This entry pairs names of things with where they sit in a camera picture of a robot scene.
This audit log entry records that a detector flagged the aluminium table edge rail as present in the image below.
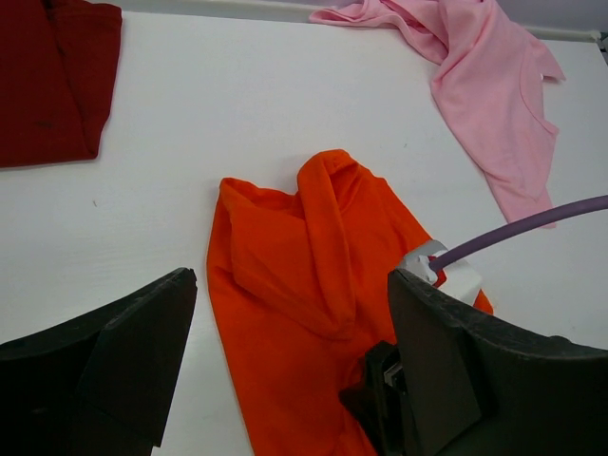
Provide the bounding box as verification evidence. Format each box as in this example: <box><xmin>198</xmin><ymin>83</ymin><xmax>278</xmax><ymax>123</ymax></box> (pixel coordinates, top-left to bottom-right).
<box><xmin>116</xmin><ymin>1</ymin><xmax>607</xmax><ymax>42</ymax></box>

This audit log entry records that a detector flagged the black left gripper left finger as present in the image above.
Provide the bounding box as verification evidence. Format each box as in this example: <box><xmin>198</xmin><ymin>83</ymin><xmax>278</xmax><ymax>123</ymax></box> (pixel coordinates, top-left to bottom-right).
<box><xmin>1</xmin><ymin>268</ymin><xmax>197</xmax><ymax>455</ymax></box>

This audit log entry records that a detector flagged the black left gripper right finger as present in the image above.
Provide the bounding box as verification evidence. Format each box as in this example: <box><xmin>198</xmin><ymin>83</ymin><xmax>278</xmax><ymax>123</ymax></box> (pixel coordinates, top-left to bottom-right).
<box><xmin>388</xmin><ymin>270</ymin><xmax>607</xmax><ymax>455</ymax></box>

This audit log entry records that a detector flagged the pink t-shirt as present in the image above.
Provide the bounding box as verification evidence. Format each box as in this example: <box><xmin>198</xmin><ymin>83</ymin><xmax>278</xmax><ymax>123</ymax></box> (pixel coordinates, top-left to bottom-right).
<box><xmin>308</xmin><ymin>0</ymin><xmax>567</xmax><ymax>230</ymax></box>

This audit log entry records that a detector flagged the dark red folded t-shirt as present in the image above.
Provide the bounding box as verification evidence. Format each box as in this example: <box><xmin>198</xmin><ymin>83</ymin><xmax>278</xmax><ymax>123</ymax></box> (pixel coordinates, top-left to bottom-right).
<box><xmin>1</xmin><ymin>0</ymin><xmax>123</xmax><ymax>168</ymax></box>

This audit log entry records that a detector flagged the orange t-shirt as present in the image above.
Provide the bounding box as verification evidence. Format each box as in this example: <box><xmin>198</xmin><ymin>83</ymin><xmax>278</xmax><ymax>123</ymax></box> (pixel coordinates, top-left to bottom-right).
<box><xmin>206</xmin><ymin>148</ymin><xmax>495</xmax><ymax>456</ymax></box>

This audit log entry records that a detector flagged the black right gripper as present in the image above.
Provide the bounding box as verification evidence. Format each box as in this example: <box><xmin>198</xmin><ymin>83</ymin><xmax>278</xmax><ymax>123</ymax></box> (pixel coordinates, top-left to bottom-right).
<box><xmin>339</xmin><ymin>340</ymin><xmax>425</xmax><ymax>455</ymax></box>

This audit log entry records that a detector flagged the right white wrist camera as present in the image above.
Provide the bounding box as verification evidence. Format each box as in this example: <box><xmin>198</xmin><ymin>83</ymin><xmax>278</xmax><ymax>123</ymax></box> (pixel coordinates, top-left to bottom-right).
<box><xmin>398</xmin><ymin>239</ymin><xmax>484</xmax><ymax>310</ymax></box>

